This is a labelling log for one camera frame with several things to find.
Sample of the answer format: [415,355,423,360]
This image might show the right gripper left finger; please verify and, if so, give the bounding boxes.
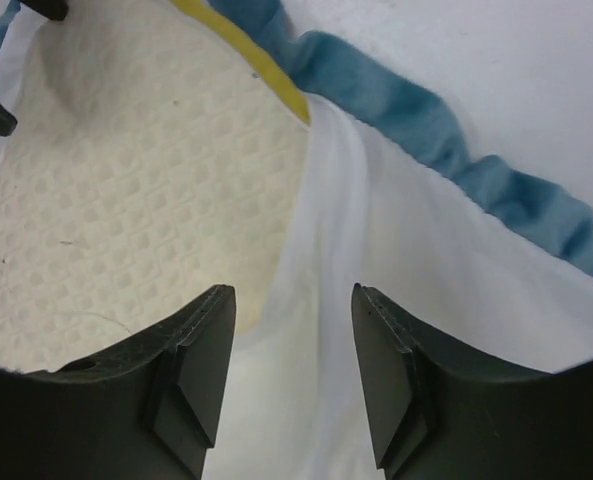
[0,285,236,479]

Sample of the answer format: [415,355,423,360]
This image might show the cream yellow pillow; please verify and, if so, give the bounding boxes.
[0,1,309,372]

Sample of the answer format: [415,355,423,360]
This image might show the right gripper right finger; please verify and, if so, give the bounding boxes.
[352,285,593,479]

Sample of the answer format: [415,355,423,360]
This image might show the blue white pillowcase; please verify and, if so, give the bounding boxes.
[0,1,593,479]

